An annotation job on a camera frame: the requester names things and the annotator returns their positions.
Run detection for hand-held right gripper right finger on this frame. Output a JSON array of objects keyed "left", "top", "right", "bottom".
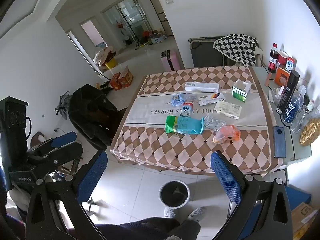
[{"left": 211, "top": 151, "right": 293, "bottom": 240}]

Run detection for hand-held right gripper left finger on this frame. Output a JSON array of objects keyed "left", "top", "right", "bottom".
[{"left": 25, "top": 151, "right": 108, "bottom": 240}]

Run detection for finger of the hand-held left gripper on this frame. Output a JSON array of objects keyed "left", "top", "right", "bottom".
[
  {"left": 26, "top": 144, "right": 84, "bottom": 173},
  {"left": 27, "top": 131, "right": 77, "bottom": 157}
]

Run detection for orange plastic wrapper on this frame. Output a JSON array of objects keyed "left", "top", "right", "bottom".
[{"left": 212, "top": 125, "right": 241, "bottom": 144}]

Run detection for white trash bin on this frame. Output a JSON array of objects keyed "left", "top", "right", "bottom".
[{"left": 159, "top": 180, "right": 190, "bottom": 209}]

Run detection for silver blister pack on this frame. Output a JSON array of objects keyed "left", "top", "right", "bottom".
[{"left": 204, "top": 115, "right": 227, "bottom": 131}]

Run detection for white printed box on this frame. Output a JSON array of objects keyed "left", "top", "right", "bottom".
[{"left": 214, "top": 101, "right": 242, "bottom": 119}]

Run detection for green and white medicine box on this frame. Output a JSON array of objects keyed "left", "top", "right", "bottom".
[{"left": 232, "top": 79, "right": 252, "bottom": 102}]

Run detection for person's left forearm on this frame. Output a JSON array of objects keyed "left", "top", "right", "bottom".
[{"left": 0, "top": 166, "right": 28, "bottom": 240}]

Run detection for small metal dumbbell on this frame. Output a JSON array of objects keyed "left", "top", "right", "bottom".
[{"left": 86, "top": 197, "right": 97, "bottom": 214}]

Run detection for black jacket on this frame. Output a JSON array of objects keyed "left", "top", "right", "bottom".
[{"left": 68, "top": 84, "right": 125, "bottom": 150}]

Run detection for grey fluffy slipper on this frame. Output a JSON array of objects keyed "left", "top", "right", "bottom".
[
  {"left": 187, "top": 206, "right": 207, "bottom": 222},
  {"left": 164, "top": 207, "right": 178, "bottom": 218}
]

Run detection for dark blue phone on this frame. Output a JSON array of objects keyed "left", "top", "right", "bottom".
[{"left": 272, "top": 126, "right": 287, "bottom": 158}]

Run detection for green and blue snack packet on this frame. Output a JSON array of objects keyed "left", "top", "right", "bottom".
[{"left": 165, "top": 115, "right": 205, "bottom": 135}]

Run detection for brown checked tablecloth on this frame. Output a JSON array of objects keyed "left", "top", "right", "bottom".
[{"left": 110, "top": 66, "right": 282, "bottom": 174}]

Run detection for orange cardboard box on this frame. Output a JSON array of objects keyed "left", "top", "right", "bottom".
[
  {"left": 119, "top": 65, "right": 134, "bottom": 88},
  {"left": 110, "top": 72, "right": 123, "bottom": 90}
]

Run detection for small milk carton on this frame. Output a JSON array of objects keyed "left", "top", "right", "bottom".
[{"left": 180, "top": 102, "right": 193, "bottom": 118}]

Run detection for person's dark trousers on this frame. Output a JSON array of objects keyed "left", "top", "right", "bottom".
[{"left": 96, "top": 217, "right": 202, "bottom": 240}]

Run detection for white box with coloured stripes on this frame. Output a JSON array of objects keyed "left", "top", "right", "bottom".
[{"left": 198, "top": 92, "right": 225, "bottom": 105}]

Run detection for brown cardboard box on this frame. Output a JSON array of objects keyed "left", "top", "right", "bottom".
[{"left": 291, "top": 202, "right": 318, "bottom": 238}]

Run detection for blue crumpled plastic wrapper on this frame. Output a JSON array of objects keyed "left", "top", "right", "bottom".
[{"left": 171, "top": 93, "right": 198, "bottom": 107}]

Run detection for pile of light clothes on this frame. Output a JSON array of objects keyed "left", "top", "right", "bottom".
[{"left": 93, "top": 46, "right": 117, "bottom": 68}]

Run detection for long white box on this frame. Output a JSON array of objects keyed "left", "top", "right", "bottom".
[{"left": 184, "top": 82, "right": 220, "bottom": 93}]

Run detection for clear bottle with green cap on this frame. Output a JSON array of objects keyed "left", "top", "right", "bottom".
[{"left": 291, "top": 100, "right": 316, "bottom": 133}]

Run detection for gold tray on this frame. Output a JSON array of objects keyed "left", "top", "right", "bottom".
[{"left": 299, "top": 117, "right": 320, "bottom": 147}]

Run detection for blue label water bottle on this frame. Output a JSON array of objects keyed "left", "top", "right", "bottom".
[{"left": 283, "top": 85, "right": 307, "bottom": 123}]

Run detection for black spray can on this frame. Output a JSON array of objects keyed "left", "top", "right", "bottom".
[{"left": 276, "top": 69, "right": 300, "bottom": 115}]

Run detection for cola bottle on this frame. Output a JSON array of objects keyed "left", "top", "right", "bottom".
[{"left": 268, "top": 43, "right": 279, "bottom": 74}]

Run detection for grey folding bed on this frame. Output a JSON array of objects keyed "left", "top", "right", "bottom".
[{"left": 188, "top": 37, "right": 240, "bottom": 68}]

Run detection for pink suitcase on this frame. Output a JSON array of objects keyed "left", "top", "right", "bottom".
[{"left": 160, "top": 49, "right": 181, "bottom": 72}]

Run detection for black and white checked blanket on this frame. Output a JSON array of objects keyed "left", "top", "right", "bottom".
[{"left": 213, "top": 33, "right": 259, "bottom": 67}]

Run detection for red instant noodle cup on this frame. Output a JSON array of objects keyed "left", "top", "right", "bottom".
[{"left": 277, "top": 51, "right": 289, "bottom": 67}]

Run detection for pile of cardboard boxes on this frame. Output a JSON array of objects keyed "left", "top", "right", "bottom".
[{"left": 147, "top": 31, "right": 165, "bottom": 45}]

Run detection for glass sliding door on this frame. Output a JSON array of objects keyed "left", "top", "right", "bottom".
[{"left": 101, "top": 0, "right": 150, "bottom": 45}]

